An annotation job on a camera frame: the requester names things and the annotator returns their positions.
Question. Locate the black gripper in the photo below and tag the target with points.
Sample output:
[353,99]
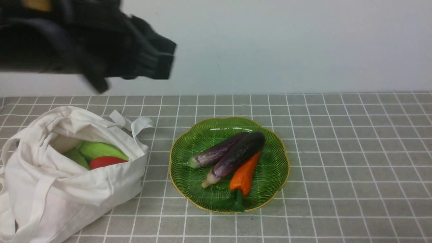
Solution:
[91,38]

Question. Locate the dark purple eggplant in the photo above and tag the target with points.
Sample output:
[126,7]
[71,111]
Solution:
[249,145]

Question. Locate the white cloth bag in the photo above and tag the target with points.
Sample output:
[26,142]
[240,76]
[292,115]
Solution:
[45,196]

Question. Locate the light green gourd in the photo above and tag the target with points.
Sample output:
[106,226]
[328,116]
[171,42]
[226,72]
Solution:
[91,150]

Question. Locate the green vegetable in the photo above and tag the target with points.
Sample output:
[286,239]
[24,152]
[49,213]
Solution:
[78,158]

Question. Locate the red pepper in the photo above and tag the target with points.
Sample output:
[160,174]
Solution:
[104,161]

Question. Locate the light purple eggplant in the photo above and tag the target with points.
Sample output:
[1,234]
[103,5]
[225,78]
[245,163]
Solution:
[212,155]

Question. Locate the orange pepper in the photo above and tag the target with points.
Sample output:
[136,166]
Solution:
[241,182]

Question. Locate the green glass plate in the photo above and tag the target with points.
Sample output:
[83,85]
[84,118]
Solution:
[270,175]

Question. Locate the grey checkered tablecloth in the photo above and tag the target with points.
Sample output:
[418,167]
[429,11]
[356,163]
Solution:
[360,168]

